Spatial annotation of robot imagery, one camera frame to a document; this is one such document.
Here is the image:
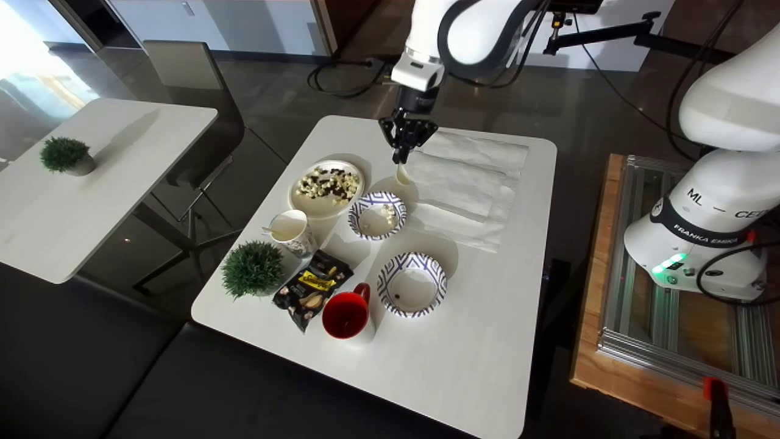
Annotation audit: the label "blue patterned bowl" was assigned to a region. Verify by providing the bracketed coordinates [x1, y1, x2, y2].
[375, 250, 450, 320]
[346, 189, 410, 242]

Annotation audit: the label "wooden base board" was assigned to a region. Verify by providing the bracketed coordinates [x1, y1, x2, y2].
[570, 151, 780, 439]

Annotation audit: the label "white patterned cup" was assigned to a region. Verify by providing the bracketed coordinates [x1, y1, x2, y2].
[264, 207, 315, 255]

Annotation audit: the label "white side table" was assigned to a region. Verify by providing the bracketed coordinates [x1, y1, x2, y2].
[0, 95, 219, 287]

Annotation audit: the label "red and white mug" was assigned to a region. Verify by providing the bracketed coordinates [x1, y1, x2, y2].
[319, 281, 375, 340]

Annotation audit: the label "black metal chair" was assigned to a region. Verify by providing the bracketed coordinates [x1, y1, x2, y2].
[131, 38, 288, 294]

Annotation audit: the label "white round plate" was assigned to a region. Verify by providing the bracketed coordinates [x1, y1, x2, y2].
[288, 157, 365, 218]

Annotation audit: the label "popcorn and coffee beans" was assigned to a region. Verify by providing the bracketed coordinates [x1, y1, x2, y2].
[294, 162, 360, 204]

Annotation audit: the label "folded white paper towel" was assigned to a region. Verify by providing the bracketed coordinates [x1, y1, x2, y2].
[410, 156, 522, 226]

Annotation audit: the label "small dark bowl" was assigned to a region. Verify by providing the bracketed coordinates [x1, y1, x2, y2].
[271, 248, 356, 334]

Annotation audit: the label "large white paper towel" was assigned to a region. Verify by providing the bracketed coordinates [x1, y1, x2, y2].
[405, 129, 531, 255]

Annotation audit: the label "small bar clamp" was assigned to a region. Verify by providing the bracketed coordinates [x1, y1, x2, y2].
[703, 373, 738, 439]

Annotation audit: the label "small green potted plant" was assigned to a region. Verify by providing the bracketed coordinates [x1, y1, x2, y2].
[38, 134, 97, 177]
[219, 239, 288, 299]

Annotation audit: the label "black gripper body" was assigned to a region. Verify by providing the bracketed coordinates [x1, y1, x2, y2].
[377, 86, 442, 149]

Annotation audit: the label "black floor cable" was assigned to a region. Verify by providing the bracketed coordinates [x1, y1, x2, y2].
[304, 43, 403, 101]

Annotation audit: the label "black camera boom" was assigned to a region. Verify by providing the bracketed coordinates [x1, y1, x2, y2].
[541, 10, 738, 65]

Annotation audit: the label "aluminium rail frame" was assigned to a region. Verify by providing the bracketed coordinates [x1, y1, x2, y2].
[599, 154, 780, 399]

